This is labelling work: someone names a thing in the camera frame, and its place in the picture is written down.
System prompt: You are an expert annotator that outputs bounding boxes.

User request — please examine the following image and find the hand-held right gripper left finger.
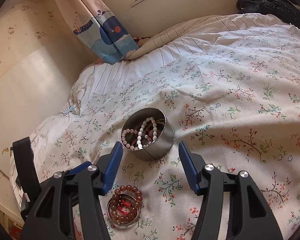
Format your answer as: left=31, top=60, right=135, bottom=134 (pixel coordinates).
left=19, top=141, right=124, bottom=240

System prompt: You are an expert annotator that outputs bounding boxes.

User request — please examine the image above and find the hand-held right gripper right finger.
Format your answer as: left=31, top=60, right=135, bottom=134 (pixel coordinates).
left=178, top=141, right=283, bottom=240

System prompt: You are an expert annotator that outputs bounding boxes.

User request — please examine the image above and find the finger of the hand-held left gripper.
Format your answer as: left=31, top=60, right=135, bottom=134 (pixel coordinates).
left=64, top=161, right=92, bottom=180

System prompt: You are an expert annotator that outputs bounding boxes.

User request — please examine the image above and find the brown bead bracelet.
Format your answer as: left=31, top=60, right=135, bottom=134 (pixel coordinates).
left=107, top=184, right=143, bottom=224

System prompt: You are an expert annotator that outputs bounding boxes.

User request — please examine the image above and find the pink bead bracelet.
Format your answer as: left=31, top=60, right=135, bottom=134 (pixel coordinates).
left=121, top=128, right=140, bottom=148

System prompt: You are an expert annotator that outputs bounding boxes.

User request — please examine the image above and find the red string bracelet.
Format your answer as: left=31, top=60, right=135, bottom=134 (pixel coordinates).
left=119, top=199, right=133, bottom=217

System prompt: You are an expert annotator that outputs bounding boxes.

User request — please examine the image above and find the round metal tin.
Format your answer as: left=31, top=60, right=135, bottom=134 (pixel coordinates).
left=119, top=107, right=175, bottom=162

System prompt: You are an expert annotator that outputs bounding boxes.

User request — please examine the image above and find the white bead bracelet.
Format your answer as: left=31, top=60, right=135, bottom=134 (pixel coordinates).
left=136, top=117, right=157, bottom=150

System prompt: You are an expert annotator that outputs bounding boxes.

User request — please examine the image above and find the brown elastic band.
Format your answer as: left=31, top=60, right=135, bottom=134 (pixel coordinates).
left=154, top=116, right=167, bottom=133

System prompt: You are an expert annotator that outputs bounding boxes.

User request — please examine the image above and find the silver metal bangle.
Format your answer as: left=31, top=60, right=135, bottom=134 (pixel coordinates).
left=106, top=194, right=142, bottom=228

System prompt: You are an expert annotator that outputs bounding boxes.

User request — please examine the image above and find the floral bed sheet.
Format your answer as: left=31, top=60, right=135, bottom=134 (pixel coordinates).
left=37, top=22, right=300, bottom=240

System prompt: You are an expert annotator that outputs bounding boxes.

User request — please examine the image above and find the whale print curtain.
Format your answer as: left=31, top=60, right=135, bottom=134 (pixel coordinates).
left=46, top=0, right=139, bottom=65

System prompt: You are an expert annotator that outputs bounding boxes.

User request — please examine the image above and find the striped beige pillow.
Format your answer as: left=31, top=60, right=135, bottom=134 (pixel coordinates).
left=126, top=15, right=230, bottom=60

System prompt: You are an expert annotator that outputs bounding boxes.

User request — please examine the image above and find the black puffer jacket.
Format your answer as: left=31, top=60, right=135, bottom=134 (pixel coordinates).
left=236, top=0, right=300, bottom=28

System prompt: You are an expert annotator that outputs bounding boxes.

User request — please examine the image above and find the black strap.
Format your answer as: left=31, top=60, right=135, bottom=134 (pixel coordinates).
left=12, top=137, right=39, bottom=180

